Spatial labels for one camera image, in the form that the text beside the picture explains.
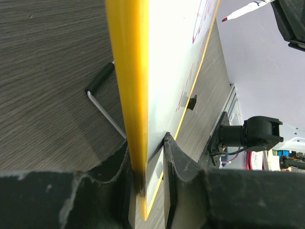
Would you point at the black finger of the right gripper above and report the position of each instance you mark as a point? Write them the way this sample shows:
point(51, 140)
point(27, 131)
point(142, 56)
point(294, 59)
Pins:
point(290, 19)

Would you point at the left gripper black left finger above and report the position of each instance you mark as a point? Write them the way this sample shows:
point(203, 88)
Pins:
point(101, 198)

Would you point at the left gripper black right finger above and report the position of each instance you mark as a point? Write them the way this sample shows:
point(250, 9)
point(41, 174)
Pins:
point(200, 198)

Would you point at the white marker pen body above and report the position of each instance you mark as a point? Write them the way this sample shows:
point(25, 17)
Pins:
point(247, 9)

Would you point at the orange framed whiteboard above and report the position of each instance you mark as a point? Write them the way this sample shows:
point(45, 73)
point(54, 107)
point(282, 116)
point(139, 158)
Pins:
point(158, 48)

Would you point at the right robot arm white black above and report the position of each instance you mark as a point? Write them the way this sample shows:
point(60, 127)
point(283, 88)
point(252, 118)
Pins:
point(261, 133)

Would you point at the right black whiteboard foot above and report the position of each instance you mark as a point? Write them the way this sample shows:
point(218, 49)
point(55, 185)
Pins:
point(191, 102)

